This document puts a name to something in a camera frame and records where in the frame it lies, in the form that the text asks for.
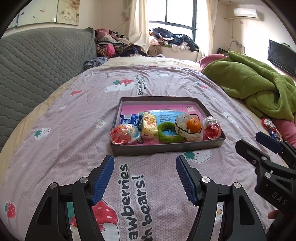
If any window with dark frame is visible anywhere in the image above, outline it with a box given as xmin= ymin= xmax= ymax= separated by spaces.
xmin=147 ymin=0 xmax=197 ymax=39

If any person's hand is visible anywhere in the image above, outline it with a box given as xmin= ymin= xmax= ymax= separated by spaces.
xmin=267 ymin=210 xmax=279 ymax=219

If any pink and blue book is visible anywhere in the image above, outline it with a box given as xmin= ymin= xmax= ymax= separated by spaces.
xmin=118 ymin=103 xmax=205 ymax=125

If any clothes pile beside bed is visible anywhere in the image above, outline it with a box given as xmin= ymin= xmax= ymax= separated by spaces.
xmin=94 ymin=28 xmax=148 ymax=58

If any orange mandarin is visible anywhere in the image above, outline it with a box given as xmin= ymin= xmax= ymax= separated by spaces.
xmin=187 ymin=118 xmax=202 ymax=133

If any beige sheer fabric scrunchie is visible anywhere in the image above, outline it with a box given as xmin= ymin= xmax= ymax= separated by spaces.
xmin=175 ymin=113 xmax=203 ymax=142

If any cream curtain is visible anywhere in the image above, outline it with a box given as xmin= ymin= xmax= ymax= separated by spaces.
xmin=128 ymin=0 xmax=149 ymax=52

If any small red-white surprise egg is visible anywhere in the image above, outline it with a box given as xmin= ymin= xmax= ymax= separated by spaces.
xmin=203 ymin=116 xmax=222 ymax=140

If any large blue-red surprise egg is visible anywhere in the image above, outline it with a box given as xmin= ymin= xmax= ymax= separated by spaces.
xmin=110 ymin=124 xmax=140 ymax=145

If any blue foil candy wrapper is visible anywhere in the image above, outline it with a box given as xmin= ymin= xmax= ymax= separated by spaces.
xmin=268 ymin=130 xmax=283 ymax=142

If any green knitted ring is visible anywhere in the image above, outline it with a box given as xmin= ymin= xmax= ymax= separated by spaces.
xmin=154 ymin=121 xmax=186 ymax=144

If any red foil candy wrapper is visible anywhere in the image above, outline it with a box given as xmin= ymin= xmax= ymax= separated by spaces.
xmin=261 ymin=118 xmax=276 ymax=132

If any blue cookie packet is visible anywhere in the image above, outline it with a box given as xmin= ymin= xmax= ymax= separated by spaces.
xmin=120 ymin=114 xmax=142 ymax=130

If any floral wall panel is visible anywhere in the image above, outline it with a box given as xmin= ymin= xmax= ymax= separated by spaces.
xmin=9 ymin=0 xmax=80 ymax=29

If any black television screen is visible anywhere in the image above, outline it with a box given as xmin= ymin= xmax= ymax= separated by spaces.
xmin=267 ymin=40 xmax=296 ymax=77

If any pink pillow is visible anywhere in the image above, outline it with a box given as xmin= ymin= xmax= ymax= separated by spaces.
xmin=273 ymin=119 xmax=296 ymax=148

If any clothes pile on windowsill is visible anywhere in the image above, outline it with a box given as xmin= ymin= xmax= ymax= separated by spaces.
xmin=149 ymin=27 xmax=199 ymax=52

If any grey quilted headboard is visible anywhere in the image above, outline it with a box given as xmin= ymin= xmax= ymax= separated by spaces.
xmin=1 ymin=28 xmax=96 ymax=147

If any green fleece blanket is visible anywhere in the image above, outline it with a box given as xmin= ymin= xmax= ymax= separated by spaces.
xmin=200 ymin=51 xmax=295 ymax=121

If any dark shallow box tray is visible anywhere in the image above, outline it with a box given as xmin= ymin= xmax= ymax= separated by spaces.
xmin=111 ymin=96 xmax=225 ymax=156

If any white air conditioner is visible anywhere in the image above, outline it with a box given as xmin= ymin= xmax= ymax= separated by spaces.
xmin=233 ymin=8 xmax=261 ymax=20

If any yellow rice cracker packet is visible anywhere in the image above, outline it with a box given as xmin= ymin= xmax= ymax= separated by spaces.
xmin=141 ymin=111 xmax=158 ymax=139

